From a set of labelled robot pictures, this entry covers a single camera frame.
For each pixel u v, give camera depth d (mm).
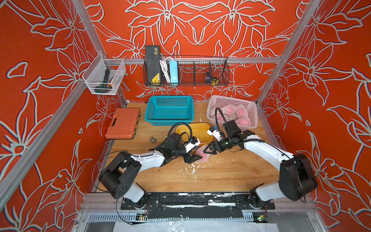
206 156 815
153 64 876
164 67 850
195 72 985
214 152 712
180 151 747
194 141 706
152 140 949
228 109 1062
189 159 727
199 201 743
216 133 759
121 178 439
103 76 889
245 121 975
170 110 1142
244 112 1036
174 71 898
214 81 941
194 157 730
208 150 757
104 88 795
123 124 978
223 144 724
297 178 412
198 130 1032
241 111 1036
